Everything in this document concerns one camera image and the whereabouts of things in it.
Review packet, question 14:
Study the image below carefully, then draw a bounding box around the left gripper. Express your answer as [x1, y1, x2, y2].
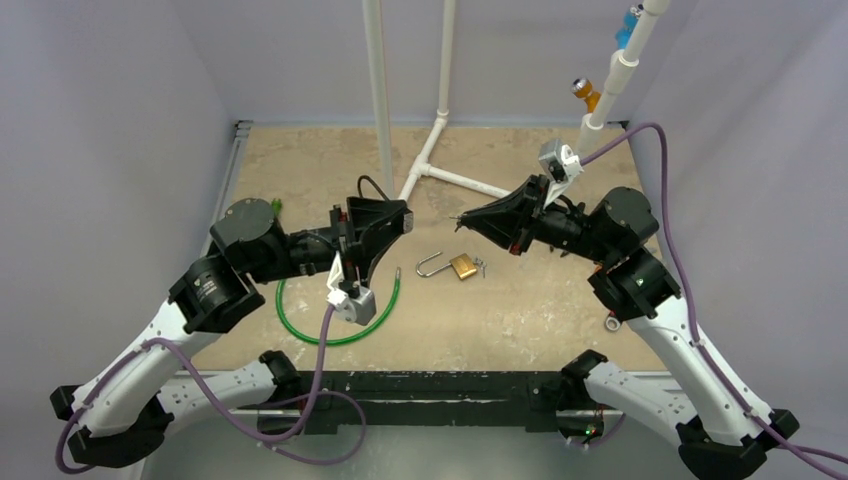
[247, 198, 407, 287]

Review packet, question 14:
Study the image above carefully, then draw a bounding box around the black cable loop lock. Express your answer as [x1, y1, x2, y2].
[356, 174, 414, 234]

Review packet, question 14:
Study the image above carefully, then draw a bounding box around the padlock key set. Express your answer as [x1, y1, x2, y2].
[472, 257, 487, 278]

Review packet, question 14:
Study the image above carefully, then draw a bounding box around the brass padlock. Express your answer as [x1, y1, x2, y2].
[415, 252, 479, 281]

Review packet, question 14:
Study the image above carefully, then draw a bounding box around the green cable lock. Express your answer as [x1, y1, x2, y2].
[275, 266, 403, 347]

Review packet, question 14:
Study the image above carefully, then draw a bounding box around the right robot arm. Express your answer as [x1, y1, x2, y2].
[457, 175, 799, 479]

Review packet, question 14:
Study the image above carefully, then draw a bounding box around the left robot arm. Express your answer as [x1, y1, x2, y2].
[50, 197, 413, 475]

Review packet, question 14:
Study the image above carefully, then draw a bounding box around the adjustable wrench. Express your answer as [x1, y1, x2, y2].
[604, 315, 622, 332]

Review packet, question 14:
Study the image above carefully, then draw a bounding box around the orange valve fitting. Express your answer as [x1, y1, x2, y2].
[571, 77, 601, 114]

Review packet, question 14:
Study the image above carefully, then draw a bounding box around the blue valve fitting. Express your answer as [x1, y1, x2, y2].
[615, 3, 644, 50]

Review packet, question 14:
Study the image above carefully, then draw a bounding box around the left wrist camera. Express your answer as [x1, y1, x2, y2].
[326, 252, 376, 326]

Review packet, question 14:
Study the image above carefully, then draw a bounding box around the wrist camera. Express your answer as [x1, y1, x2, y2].
[326, 252, 376, 326]
[538, 139, 584, 207]

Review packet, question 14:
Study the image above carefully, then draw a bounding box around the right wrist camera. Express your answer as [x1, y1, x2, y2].
[538, 139, 584, 207]

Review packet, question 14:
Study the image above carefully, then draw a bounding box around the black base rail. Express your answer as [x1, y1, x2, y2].
[304, 350, 607, 435]

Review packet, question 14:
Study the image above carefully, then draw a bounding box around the aluminium frame rail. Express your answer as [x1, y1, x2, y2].
[200, 120, 254, 254]

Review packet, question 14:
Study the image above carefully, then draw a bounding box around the white pvc pipe frame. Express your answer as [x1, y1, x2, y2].
[362, 1, 684, 199]

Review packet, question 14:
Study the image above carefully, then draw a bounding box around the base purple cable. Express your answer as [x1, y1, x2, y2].
[256, 387, 368, 465]

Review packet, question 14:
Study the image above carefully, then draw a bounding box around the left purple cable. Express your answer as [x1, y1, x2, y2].
[54, 304, 336, 476]

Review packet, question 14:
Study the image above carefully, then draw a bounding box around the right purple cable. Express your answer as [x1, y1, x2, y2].
[579, 122, 848, 480]

